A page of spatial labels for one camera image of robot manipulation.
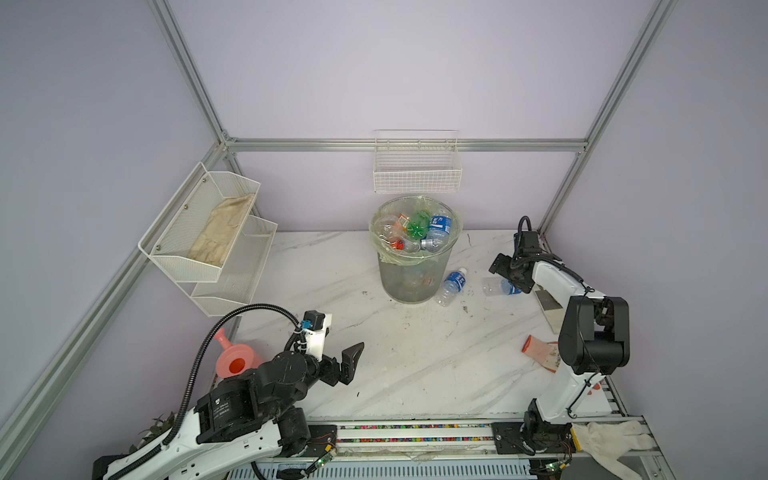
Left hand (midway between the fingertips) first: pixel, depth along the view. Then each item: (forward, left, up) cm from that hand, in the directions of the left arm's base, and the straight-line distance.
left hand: (344, 341), depth 64 cm
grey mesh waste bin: (+25, -20, -13) cm, 34 cm away
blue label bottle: (+32, -24, +2) cm, 40 cm away
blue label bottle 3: (+32, -48, -24) cm, 63 cm away
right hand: (+32, -48, -15) cm, 59 cm away
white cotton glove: (-16, -65, -24) cm, 71 cm away
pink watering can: (+1, +30, -14) cm, 33 cm away
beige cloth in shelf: (+28, +36, +4) cm, 46 cm away
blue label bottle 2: (+29, -31, -19) cm, 47 cm away
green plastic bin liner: (+46, -16, +1) cm, 48 cm away
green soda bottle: (+32, -18, +4) cm, 37 cm away
